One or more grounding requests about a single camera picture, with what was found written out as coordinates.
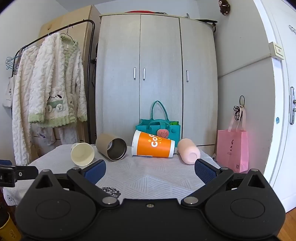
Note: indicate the white patterned tablecloth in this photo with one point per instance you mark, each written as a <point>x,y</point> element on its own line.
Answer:
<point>143,176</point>

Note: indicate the cream paper cup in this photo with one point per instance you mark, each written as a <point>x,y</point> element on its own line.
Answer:
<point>82,154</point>

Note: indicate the teal felt tote bag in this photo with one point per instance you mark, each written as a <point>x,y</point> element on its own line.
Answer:
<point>175,132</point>

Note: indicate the yellow cup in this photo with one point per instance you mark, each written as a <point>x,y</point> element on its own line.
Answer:
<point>9,229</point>

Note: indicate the white door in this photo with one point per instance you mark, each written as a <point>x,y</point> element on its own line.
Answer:
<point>284,143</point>

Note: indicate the pink bottle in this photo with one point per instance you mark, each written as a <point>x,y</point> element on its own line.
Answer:
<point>188,150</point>

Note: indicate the grey three-door wardrobe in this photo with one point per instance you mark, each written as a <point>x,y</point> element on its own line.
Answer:
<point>159,58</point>

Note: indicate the brown plush toy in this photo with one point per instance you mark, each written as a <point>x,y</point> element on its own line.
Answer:
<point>223,7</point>

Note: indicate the pink paper bag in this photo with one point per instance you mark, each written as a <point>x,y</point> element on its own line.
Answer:
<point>231,148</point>

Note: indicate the pink watermelon charm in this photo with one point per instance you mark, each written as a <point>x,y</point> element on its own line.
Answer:
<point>163,133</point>

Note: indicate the white fluffy pants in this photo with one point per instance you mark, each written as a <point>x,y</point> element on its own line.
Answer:
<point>46,137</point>

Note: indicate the small white cloth bag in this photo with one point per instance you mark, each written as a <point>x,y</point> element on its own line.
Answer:
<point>8,95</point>

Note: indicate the beige steel tumbler cup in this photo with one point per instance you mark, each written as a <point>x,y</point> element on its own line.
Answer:
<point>104,144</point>

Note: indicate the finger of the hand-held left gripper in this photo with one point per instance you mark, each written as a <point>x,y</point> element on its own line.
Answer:
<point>25,173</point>

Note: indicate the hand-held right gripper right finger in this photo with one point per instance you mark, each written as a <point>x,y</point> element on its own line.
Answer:
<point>204,171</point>

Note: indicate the black umbrella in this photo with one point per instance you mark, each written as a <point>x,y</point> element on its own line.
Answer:
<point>208,21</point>

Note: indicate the white fluffy robe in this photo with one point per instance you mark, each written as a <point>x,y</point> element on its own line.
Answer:
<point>20,104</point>

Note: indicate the white and green fluffy cardigan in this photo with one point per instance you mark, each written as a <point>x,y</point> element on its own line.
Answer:
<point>55,76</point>

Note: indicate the black clothes rack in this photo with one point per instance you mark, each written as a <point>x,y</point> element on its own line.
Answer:
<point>88,69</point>

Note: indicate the orange paper cup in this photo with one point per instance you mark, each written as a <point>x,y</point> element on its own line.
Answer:
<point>150,144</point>

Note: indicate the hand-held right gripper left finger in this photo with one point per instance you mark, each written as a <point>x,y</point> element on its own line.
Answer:
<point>95,170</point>

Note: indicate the cream wall switch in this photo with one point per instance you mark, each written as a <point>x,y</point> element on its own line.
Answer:
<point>277,51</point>

